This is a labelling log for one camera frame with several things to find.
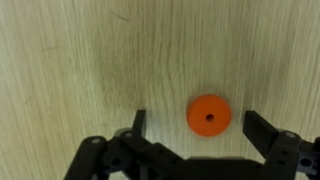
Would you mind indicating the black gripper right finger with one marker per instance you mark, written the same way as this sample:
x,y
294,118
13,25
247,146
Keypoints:
x,y
284,151

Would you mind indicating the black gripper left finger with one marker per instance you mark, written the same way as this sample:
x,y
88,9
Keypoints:
x,y
128,151

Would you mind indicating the orange ring table corner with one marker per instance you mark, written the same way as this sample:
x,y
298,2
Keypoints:
x,y
208,115

